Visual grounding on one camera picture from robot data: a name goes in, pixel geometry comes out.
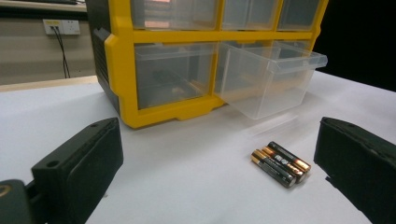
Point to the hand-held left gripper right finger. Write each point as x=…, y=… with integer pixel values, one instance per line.
x=361, y=168

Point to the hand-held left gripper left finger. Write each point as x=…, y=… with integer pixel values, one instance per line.
x=77, y=168

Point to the black and gold battery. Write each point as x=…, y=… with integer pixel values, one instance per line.
x=291, y=157
x=288, y=165
x=274, y=169

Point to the yellow drawer cabinet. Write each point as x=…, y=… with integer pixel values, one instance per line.
x=124, y=77

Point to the clear plastic drawer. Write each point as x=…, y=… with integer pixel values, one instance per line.
x=264, y=93
x=249, y=14
x=299, y=14
x=174, y=14
x=292, y=45
x=174, y=77

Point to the beige background desk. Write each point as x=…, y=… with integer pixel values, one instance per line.
x=37, y=6

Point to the white wall socket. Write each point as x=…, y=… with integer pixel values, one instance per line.
x=70, y=27

